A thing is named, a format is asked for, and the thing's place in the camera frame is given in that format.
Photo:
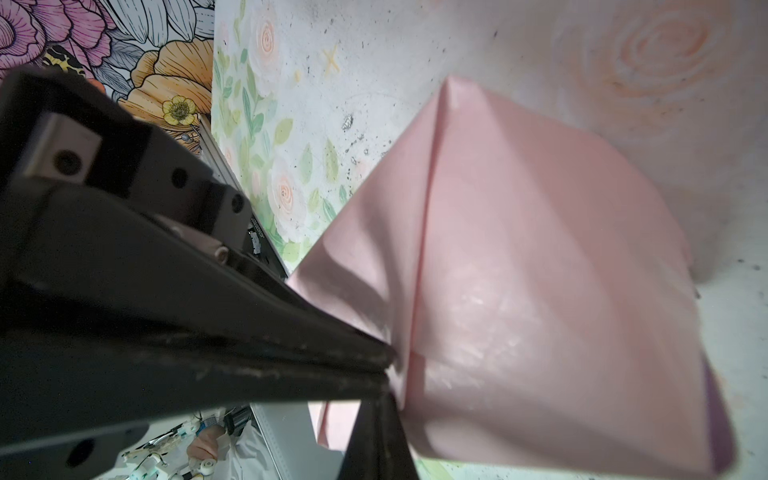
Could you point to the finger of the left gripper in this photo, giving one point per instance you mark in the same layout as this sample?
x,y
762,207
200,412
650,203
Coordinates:
x,y
131,289

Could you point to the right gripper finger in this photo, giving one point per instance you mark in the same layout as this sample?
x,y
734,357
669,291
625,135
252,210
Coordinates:
x,y
378,448

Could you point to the purple wrapping paper sheet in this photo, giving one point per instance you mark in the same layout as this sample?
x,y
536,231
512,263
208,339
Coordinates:
x,y
536,290

